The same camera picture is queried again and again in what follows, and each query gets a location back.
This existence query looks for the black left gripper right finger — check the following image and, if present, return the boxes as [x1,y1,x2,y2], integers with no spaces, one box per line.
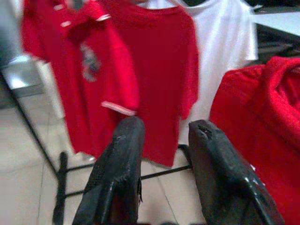
[188,119,286,225]

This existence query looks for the white T-shirt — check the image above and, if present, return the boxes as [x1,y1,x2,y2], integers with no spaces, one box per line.
[178,0,259,147]

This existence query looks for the plain red T-shirt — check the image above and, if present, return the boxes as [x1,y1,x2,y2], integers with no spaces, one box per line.
[100,0,200,168]

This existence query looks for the chrome and black clothes rack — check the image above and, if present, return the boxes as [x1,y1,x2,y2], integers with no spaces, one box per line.
[0,70,194,225]

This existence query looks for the red polo shirt white trim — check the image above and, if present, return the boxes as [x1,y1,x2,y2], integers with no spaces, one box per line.
[20,0,141,160]

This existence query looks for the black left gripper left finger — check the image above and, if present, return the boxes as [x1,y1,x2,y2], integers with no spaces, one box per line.
[72,115,146,225]

